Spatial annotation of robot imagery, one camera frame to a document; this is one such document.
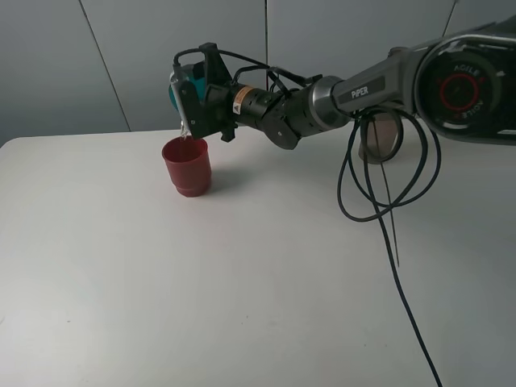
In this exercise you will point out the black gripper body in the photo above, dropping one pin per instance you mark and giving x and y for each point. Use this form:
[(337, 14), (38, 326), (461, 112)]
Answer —
[(232, 105)]

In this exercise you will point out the teal translucent plastic cup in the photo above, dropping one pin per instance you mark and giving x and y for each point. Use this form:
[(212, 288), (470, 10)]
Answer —
[(194, 76)]

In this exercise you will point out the grey translucent water bottle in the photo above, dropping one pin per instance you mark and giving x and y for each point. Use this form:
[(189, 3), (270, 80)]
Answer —
[(380, 139)]

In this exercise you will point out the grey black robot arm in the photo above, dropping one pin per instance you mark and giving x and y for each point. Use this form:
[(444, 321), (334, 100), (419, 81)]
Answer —
[(461, 86)]

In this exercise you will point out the red plastic cup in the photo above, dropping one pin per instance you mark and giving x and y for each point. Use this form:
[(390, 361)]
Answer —
[(188, 163)]

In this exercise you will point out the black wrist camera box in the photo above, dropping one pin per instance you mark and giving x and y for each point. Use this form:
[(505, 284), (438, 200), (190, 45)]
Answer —
[(192, 112)]

